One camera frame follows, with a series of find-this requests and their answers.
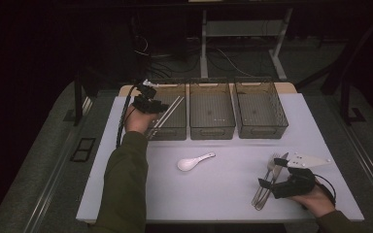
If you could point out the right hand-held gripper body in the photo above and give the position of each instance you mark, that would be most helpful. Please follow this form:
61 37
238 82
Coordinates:
293 186

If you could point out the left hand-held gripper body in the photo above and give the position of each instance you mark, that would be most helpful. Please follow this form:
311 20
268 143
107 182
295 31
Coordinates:
142 103

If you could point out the smoky clear plastic bin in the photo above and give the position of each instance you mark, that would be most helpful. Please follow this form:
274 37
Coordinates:
259 110
211 111
175 126

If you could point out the white ceramic spoon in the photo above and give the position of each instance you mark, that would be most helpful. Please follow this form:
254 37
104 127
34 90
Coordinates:
187 164

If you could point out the person's left hand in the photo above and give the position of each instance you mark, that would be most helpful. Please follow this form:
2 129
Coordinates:
139 121

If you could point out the person's right hand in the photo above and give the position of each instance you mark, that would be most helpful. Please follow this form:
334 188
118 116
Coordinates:
315 200

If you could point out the black metal stand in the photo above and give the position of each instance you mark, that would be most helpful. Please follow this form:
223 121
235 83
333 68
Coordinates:
77 103
345 103

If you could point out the white metal desk frame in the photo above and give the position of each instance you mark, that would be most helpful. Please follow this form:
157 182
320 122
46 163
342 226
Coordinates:
204 48

